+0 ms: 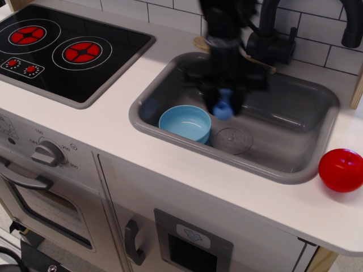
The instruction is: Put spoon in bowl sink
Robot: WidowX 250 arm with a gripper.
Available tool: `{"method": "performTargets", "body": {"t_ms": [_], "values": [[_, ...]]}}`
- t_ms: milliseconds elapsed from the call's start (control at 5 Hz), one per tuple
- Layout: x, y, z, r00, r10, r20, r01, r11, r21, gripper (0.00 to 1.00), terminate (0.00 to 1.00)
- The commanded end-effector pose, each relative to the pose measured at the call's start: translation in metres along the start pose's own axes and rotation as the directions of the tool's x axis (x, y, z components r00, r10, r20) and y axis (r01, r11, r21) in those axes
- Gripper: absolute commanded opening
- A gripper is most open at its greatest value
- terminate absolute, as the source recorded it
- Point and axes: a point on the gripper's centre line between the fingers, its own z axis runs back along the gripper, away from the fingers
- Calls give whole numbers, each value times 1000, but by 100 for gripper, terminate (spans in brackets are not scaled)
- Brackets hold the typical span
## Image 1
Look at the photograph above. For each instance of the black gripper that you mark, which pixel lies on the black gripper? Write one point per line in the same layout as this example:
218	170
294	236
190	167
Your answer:
225	67

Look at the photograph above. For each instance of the grey spoon blue handle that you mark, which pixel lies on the grey spoon blue handle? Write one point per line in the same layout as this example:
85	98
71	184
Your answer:
222	110

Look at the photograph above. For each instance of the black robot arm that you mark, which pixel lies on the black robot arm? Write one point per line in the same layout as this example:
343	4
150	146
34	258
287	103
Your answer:
225	20

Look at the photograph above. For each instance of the light blue bowl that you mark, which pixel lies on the light blue bowl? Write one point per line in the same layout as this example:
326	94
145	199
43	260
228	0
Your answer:
187	121

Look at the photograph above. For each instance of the grey plastic sink basin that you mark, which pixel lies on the grey plastic sink basin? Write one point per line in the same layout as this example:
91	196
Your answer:
280	133

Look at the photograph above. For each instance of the wooden spatula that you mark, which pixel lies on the wooden spatula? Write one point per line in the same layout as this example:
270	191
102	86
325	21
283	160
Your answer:
200	42

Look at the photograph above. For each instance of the black faucet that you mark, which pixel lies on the black faucet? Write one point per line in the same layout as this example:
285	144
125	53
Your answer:
308	31

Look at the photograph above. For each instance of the red toy apple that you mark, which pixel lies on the red toy apple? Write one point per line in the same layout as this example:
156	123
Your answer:
341	170

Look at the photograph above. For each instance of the grey dispenser panel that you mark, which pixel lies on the grey dispenser panel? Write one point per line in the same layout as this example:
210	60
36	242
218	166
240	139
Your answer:
190	248

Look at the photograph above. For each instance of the black toy stovetop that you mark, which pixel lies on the black toy stovetop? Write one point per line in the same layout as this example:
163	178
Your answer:
64	57

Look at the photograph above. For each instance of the grey oven knob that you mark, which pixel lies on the grey oven knob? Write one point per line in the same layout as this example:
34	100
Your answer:
47	154

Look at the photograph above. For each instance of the toy oven door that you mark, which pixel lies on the toy oven door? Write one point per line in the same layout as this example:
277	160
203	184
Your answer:
69	215

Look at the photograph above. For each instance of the grey cabinet door handle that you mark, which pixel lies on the grey cabinet door handle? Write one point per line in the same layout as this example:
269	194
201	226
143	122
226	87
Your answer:
135	255

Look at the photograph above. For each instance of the grey oven door handle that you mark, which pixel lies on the grey oven door handle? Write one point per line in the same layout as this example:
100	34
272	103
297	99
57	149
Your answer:
38	183

